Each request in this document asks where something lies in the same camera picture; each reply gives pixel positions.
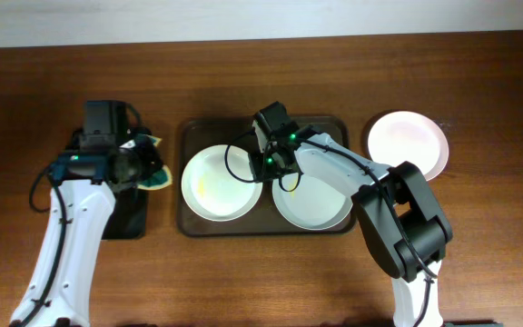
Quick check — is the green and yellow sponge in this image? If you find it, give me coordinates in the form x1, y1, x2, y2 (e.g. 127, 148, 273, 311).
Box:
133, 134, 173, 191

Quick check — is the cream white plate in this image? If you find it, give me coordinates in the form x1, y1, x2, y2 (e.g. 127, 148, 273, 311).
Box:
181, 144, 263, 223

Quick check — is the pink plate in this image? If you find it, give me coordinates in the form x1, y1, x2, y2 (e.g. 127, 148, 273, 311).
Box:
366, 111, 449, 181

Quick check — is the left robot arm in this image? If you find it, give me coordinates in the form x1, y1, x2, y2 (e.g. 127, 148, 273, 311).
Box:
9, 100, 164, 326

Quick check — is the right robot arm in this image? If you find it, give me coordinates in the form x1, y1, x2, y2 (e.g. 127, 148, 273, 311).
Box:
249, 102, 453, 327

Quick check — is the brown serving tray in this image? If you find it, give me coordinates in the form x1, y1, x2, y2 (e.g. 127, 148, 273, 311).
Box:
174, 115, 349, 238

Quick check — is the black plastic tray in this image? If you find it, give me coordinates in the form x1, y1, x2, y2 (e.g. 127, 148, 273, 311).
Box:
64, 129, 153, 241

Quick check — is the light blue plate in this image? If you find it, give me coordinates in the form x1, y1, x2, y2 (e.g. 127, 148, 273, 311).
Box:
271, 173, 352, 231

